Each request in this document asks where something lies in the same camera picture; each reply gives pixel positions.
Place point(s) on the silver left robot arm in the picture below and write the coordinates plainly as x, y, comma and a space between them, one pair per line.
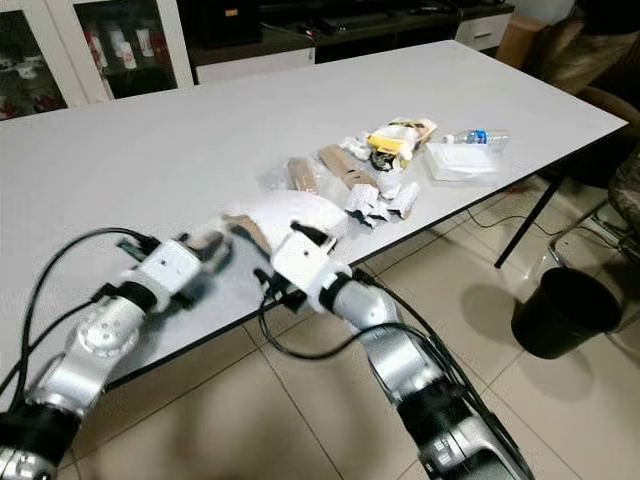
95, 345

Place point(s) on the clear crumpled plastic wrapper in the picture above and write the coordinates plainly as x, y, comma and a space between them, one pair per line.
273, 179

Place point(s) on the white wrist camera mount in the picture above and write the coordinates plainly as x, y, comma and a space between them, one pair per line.
305, 266
168, 268

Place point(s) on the white foam food container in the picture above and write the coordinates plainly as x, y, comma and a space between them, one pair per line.
462, 161

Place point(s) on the clear plastic water bottle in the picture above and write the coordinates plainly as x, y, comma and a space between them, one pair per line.
478, 136

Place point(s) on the white glass door cabinet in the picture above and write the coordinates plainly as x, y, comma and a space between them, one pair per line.
65, 45

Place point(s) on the brown chair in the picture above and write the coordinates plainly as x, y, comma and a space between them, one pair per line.
585, 55

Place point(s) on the white drawer unit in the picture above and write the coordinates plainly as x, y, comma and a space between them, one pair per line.
483, 30

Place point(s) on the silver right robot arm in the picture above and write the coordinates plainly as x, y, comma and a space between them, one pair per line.
400, 360

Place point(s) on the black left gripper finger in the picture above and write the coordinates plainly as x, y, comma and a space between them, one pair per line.
210, 248

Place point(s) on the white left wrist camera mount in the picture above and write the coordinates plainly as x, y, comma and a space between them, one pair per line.
168, 268

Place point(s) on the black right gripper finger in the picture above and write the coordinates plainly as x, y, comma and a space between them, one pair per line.
250, 237

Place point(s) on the long brown paper packet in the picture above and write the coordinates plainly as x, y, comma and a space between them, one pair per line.
348, 168

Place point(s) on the dark desk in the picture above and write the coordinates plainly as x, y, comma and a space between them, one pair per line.
360, 25

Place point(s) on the black table leg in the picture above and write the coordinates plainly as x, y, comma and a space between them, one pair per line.
528, 222

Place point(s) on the yellow snack package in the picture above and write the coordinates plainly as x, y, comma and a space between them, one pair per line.
400, 138

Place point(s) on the small white tissue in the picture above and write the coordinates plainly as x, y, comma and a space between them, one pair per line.
355, 148

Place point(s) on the black rubbish bin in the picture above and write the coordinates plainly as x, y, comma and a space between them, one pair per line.
565, 315

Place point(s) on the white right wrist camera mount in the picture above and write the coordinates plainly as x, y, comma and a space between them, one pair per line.
305, 266

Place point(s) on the orange wooden box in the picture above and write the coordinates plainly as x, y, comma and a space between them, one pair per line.
515, 42

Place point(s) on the white printed crumpled paper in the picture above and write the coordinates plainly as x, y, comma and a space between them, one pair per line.
380, 200

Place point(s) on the short brown paper packet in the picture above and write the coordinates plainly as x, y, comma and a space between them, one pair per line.
302, 175

